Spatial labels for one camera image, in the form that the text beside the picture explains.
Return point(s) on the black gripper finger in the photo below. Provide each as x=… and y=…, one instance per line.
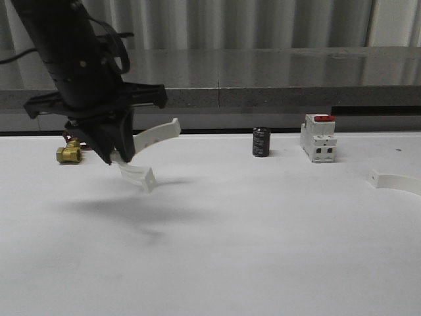
x=121, y=132
x=95, y=138

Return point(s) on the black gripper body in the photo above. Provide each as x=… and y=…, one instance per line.
x=126, y=96

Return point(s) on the white half pipe clamp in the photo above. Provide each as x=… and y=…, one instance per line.
x=394, y=181
x=143, y=176

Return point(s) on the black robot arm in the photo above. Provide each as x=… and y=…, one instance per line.
x=87, y=72

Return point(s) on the brass valve red handwheel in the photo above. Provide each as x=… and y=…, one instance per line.
x=72, y=152

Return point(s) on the grey stone countertop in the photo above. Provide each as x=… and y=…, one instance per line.
x=366, y=88

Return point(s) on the black cylindrical capacitor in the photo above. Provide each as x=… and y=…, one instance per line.
x=261, y=141

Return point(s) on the white circuit breaker red switch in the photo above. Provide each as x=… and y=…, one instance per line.
x=317, y=138

